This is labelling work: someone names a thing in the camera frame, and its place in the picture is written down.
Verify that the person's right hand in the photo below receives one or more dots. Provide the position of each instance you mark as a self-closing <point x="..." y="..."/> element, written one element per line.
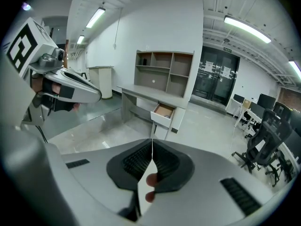
<point x="151" y="179"/>

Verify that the black mesh office chair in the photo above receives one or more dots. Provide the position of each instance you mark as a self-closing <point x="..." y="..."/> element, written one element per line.
<point x="268" y="138"/>

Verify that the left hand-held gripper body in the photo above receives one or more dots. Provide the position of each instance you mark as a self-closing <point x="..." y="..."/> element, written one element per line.
<point x="26" y="43"/>

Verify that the large black monitor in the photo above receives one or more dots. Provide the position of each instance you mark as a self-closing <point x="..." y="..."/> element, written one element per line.
<point x="266" y="100"/>

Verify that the cardboard box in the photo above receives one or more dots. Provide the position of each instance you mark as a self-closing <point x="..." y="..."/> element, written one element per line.
<point x="246" y="103"/>

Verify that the white wall conduit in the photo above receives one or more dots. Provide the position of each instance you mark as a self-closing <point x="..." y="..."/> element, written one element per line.
<point x="116" y="29"/>

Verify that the white chair black frame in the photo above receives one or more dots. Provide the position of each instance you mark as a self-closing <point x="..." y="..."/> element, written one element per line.
<point x="85" y="76"/>

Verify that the person's left hand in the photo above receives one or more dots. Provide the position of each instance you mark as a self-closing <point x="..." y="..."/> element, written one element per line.
<point x="56" y="88"/>

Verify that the black swivel office chair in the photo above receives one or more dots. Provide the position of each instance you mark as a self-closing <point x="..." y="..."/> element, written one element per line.
<point x="252" y="128"/>

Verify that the round ceiling spotlight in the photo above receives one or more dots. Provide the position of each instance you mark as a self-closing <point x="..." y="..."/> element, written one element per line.
<point x="26" y="6"/>

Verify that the small black monitor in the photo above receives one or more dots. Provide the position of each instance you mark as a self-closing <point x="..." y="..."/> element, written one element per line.
<point x="239" y="98"/>

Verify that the silver fisheye camera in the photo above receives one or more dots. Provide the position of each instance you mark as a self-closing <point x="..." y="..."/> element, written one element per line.
<point x="53" y="58"/>

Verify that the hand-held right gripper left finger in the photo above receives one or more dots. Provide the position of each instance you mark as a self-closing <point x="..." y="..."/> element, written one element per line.
<point x="127" y="171"/>

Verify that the green exit sign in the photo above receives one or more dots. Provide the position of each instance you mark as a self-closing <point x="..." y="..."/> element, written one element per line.
<point x="227" y="50"/>

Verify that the small black box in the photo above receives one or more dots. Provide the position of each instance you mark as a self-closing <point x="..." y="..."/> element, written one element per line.
<point x="144" y="62"/>

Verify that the white office desk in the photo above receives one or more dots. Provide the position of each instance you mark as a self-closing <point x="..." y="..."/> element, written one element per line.
<point x="252" y="114"/>

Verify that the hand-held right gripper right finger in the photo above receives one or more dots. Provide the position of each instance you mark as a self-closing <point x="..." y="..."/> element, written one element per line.
<point x="174" y="171"/>

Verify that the white paper notice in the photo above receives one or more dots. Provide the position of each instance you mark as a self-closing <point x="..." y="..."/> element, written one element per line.
<point x="226" y="71"/>
<point x="208" y="65"/>

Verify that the long ceiling light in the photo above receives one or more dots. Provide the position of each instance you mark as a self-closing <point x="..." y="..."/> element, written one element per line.
<point x="80" y="39"/>
<point x="247" y="28"/>
<point x="296" y="69"/>
<point x="95" y="18"/>

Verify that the grey wooden desk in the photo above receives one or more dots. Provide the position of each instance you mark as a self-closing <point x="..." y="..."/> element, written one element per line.
<point x="141" y="91"/>

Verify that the white rounded counter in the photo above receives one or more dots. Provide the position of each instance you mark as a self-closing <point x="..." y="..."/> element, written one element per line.
<point x="102" y="81"/>

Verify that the black headrest office chair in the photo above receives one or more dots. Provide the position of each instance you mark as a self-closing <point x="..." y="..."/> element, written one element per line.
<point x="282" y="110"/>

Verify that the black glass double door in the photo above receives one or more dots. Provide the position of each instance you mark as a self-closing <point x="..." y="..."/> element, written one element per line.
<point x="215" y="79"/>

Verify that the white desk drawer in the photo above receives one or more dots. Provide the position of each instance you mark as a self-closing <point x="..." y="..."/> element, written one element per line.
<point x="160" y="120"/>

